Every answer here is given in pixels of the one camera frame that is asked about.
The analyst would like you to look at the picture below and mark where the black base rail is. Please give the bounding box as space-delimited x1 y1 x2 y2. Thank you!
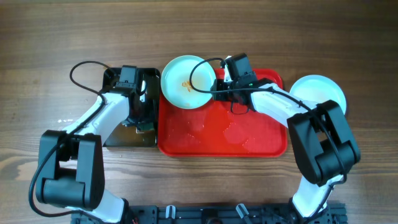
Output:
70 203 348 224

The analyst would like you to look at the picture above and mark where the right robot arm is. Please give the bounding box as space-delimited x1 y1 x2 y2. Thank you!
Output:
210 78 361 223

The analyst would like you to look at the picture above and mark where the black water tray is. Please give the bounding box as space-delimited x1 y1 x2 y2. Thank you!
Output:
101 67 160 147

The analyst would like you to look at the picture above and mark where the left black cable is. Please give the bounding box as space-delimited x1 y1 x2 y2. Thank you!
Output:
27 60 121 218

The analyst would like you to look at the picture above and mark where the right black cable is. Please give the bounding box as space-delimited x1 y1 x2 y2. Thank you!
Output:
188 57 348 223

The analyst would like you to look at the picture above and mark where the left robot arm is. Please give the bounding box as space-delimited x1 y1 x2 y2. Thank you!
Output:
28 90 159 223

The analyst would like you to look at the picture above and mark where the white plate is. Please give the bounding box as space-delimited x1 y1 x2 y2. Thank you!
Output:
160 55 216 110
290 75 347 114

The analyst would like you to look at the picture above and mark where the red plastic serving tray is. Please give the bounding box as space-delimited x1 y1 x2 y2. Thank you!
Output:
157 67 288 157

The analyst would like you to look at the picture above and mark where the black cable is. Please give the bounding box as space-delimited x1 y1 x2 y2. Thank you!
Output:
188 57 348 223
27 60 121 218

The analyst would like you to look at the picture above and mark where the green and yellow sponge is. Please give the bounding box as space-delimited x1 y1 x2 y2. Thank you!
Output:
136 123 155 133

